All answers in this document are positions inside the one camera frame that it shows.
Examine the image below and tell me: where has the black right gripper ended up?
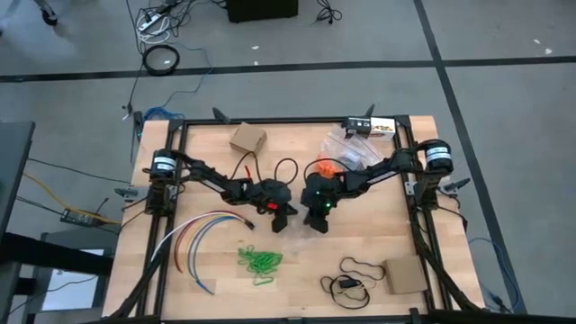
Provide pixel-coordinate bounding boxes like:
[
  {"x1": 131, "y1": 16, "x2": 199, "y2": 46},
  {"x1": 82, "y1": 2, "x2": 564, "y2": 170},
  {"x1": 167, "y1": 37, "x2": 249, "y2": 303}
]
[{"x1": 301, "y1": 173, "x2": 346, "y2": 234}]

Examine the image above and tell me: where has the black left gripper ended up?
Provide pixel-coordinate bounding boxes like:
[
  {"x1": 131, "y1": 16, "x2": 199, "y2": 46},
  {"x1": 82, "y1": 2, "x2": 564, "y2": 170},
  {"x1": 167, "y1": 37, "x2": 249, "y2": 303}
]
[{"x1": 247, "y1": 178, "x2": 299, "y2": 234}]

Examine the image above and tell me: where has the clear plastic zip bag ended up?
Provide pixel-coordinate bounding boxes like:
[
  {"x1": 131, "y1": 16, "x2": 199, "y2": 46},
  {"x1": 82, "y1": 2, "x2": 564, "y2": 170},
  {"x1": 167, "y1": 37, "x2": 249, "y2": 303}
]
[
  {"x1": 312, "y1": 152, "x2": 356, "y2": 181},
  {"x1": 321, "y1": 124, "x2": 383, "y2": 170},
  {"x1": 285, "y1": 211, "x2": 316, "y2": 253}
]

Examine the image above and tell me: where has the green rubber band pile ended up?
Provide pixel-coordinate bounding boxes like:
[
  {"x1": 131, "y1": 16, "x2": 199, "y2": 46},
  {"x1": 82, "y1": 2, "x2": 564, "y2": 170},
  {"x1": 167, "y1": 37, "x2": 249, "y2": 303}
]
[{"x1": 237, "y1": 245, "x2": 284, "y2": 287}]

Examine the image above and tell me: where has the orange rubber band pile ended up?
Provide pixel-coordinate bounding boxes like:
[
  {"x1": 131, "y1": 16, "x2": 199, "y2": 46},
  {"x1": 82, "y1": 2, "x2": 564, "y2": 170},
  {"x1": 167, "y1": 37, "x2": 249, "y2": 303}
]
[{"x1": 314, "y1": 157, "x2": 342, "y2": 179}]

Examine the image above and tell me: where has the small brown cardboard box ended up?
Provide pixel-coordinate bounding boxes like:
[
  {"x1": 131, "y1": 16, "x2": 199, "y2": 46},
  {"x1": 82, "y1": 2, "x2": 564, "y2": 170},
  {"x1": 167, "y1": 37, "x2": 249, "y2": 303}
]
[{"x1": 229, "y1": 121, "x2": 268, "y2": 154}]

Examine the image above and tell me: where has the flat brown cardboard box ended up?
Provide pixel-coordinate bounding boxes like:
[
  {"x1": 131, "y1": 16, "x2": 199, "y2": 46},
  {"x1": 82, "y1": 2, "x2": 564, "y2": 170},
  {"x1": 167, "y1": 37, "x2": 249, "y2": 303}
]
[{"x1": 382, "y1": 255, "x2": 429, "y2": 295}]

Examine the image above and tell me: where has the black labelled box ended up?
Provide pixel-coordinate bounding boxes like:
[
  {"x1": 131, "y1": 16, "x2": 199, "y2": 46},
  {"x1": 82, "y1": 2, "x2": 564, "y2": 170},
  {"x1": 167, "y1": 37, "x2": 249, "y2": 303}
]
[{"x1": 344, "y1": 115, "x2": 373, "y2": 140}]

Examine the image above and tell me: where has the small black floor device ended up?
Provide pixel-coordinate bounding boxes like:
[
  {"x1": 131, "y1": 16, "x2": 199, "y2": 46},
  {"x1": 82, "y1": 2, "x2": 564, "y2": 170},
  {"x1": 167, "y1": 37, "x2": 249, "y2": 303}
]
[{"x1": 60, "y1": 207, "x2": 98, "y2": 227}]

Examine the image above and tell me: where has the black computer case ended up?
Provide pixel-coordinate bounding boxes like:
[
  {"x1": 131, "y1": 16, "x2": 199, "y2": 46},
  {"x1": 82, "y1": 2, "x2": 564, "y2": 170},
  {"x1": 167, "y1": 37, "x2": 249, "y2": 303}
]
[{"x1": 224, "y1": 0, "x2": 301, "y2": 23}]

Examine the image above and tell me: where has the white power strip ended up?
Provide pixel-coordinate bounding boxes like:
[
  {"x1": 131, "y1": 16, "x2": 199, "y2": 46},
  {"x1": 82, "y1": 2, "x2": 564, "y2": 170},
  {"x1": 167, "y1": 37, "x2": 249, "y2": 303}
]
[{"x1": 137, "y1": 12, "x2": 172, "y2": 33}]

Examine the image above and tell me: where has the black side desk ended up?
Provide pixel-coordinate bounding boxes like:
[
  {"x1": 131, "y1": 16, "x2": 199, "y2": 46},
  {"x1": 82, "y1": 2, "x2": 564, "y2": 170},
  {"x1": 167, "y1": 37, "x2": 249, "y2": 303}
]
[{"x1": 0, "y1": 120, "x2": 113, "y2": 324}]

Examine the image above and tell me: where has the multicoloured wire harness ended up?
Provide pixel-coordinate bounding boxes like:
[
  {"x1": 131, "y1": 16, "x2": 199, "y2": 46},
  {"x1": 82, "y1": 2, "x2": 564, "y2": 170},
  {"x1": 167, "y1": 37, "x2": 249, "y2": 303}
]
[{"x1": 150, "y1": 210, "x2": 257, "y2": 296}]

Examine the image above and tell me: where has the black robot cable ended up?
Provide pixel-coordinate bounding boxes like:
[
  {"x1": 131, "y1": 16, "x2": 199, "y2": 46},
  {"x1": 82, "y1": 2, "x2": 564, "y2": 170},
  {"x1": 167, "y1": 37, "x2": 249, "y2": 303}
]
[
  {"x1": 302, "y1": 156, "x2": 374, "y2": 181},
  {"x1": 229, "y1": 150, "x2": 300, "y2": 186}
]

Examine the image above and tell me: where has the thin black looped cord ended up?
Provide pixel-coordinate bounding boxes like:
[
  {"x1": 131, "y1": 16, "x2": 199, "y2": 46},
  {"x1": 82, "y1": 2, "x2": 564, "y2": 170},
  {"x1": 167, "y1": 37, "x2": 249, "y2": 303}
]
[{"x1": 319, "y1": 256, "x2": 387, "y2": 311}]

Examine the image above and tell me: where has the black aluminium rig frame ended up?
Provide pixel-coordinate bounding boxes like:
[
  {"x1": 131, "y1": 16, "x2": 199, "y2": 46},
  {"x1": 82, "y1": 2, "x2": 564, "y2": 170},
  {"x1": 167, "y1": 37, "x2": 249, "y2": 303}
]
[{"x1": 103, "y1": 114, "x2": 487, "y2": 324}]

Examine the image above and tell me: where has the blue network cable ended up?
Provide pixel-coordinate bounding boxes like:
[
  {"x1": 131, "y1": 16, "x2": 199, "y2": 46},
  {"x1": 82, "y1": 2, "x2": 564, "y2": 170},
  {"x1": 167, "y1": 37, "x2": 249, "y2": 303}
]
[
  {"x1": 143, "y1": 42, "x2": 213, "y2": 122},
  {"x1": 467, "y1": 237, "x2": 523, "y2": 312}
]

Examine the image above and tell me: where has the black hanging cable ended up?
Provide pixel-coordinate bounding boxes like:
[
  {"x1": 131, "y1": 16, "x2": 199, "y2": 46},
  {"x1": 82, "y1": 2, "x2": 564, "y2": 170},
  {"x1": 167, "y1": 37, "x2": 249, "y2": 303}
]
[{"x1": 123, "y1": 0, "x2": 146, "y2": 113}]

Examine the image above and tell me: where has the black cable bundle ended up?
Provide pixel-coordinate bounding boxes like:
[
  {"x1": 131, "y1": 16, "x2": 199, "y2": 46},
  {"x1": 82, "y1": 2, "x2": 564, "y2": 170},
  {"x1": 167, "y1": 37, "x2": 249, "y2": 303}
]
[{"x1": 312, "y1": 0, "x2": 344, "y2": 26}]

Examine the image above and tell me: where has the black ring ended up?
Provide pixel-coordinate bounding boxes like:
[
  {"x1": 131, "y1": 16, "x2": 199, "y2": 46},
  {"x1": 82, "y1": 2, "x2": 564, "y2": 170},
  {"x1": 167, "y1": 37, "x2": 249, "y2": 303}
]
[{"x1": 141, "y1": 43, "x2": 181, "y2": 77}]

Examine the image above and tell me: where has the yellow floor cable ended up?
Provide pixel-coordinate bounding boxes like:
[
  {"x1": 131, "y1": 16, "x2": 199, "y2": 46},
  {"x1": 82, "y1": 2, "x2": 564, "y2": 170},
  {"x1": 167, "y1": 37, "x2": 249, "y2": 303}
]
[{"x1": 22, "y1": 173, "x2": 122, "y2": 226}]

